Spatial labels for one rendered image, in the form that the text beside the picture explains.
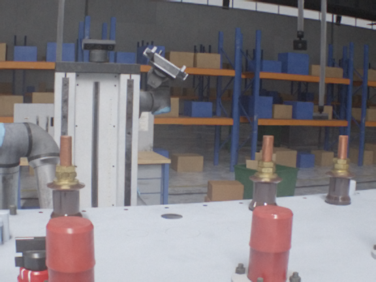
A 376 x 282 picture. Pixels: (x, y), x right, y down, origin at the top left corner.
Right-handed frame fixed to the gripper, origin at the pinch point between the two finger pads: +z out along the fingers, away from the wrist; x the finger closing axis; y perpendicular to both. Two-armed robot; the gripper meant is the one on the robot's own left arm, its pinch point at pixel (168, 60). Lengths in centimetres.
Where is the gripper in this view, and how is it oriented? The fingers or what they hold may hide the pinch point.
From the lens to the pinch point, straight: 184.8
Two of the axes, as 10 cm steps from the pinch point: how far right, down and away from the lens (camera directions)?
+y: 5.2, -8.3, 1.7
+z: 1.8, -0.9, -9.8
